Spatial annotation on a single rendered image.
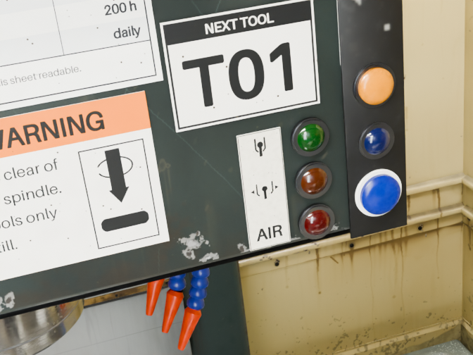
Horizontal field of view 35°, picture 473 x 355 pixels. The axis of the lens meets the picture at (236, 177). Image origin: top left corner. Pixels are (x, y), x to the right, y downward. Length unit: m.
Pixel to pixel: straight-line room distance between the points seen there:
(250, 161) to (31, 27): 0.16
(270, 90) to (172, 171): 0.08
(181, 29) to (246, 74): 0.05
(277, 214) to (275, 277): 1.29
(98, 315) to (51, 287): 0.77
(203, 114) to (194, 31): 0.05
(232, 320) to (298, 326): 0.53
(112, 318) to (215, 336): 0.21
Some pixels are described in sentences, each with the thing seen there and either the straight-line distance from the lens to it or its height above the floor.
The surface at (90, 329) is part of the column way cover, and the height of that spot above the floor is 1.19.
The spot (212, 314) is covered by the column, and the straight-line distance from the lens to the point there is 1.38.
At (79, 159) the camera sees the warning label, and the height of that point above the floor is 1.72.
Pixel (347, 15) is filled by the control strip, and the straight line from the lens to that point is 0.50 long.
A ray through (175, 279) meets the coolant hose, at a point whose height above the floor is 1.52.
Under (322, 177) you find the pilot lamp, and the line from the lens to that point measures 0.52.
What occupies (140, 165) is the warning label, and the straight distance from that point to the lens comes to 0.49.
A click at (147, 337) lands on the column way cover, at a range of 1.32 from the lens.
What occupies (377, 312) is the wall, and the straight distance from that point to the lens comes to 1.99.
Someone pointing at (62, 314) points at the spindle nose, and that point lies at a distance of 0.70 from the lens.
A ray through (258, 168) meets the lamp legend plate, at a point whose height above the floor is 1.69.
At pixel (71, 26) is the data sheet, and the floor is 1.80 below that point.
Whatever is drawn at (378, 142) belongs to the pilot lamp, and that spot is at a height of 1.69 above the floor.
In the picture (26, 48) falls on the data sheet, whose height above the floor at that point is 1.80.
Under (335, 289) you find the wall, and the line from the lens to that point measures 1.89.
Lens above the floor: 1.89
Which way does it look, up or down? 24 degrees down
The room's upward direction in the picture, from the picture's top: 7 degrees counter-clockwise
